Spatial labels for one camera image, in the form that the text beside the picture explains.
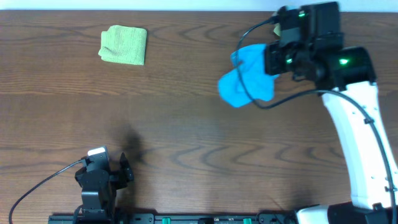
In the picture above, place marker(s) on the folded green cloth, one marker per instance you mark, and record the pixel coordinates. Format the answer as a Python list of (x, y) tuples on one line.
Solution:
[(125, 45)]

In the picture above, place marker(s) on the blue cloth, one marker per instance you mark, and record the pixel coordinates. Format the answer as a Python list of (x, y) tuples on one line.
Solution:
[(248, 78)]

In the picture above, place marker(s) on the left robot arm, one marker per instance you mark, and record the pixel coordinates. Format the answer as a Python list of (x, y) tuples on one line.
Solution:
[(98, 203)]

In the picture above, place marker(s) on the green cloth under pile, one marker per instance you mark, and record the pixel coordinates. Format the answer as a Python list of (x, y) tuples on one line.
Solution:
[(277, 30)]

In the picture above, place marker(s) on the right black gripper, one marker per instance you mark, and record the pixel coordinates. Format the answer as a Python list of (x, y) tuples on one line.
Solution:
[(269, 60)]

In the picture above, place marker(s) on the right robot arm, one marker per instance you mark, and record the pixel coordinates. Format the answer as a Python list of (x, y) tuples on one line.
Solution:
[(311, 46)]

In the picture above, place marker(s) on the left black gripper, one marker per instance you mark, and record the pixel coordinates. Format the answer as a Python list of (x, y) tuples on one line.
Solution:
[(125, 175)]

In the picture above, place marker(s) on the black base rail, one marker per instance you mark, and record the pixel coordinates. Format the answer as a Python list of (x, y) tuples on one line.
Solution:
[(148, 218)]

